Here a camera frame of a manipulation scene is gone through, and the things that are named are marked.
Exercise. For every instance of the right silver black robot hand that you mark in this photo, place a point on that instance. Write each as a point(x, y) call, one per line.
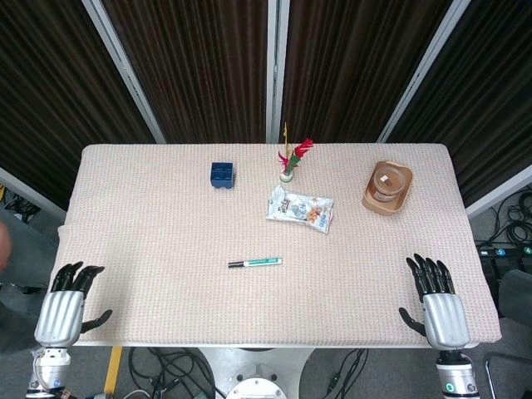
point(444, 320)

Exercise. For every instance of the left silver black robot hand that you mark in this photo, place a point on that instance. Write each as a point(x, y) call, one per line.
point(60, 316)

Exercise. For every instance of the black marker cap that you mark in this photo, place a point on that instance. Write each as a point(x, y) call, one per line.
point(234, 264)

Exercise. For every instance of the green white marker body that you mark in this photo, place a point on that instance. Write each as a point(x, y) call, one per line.
point(264, 262)

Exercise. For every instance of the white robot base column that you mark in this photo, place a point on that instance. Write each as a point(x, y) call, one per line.
point(257, 365)

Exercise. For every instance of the person in grey clothes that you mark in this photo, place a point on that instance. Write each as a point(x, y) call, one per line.
point(25, 249)

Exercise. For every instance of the black office chair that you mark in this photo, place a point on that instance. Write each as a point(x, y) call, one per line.
point(517, 291)

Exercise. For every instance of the black power strip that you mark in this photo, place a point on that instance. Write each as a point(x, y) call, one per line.
point(507, 251)

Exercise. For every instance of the brown wooden tray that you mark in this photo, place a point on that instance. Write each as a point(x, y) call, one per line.
point(384, 207)

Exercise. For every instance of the beige woven tablecloth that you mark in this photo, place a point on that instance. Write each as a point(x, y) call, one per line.
point(208, 291)

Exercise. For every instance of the clear glass jar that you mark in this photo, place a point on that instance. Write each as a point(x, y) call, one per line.
point(388, 180)

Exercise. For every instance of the silver snack bag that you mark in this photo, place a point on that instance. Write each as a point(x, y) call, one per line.
point(299, 210)

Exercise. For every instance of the dark ribbed partition panel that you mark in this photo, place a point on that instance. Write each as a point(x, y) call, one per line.
point(54, 104)
point(199, 70)
point(353, 70)
point(486, 104)

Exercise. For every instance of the blue plastic building block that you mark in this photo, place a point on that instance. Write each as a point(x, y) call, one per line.
point(222, 175)

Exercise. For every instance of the small vase with red flowers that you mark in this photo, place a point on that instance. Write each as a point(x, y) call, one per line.
point(291, 162)

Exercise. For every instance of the silver aluminium partition rail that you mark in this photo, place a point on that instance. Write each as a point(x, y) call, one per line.
point(29, 193)
point(498, 191)

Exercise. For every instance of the silver aluminium partition post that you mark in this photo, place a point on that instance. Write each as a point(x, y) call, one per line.
point(276, 70)
point(124, 75)
point(424, 70)

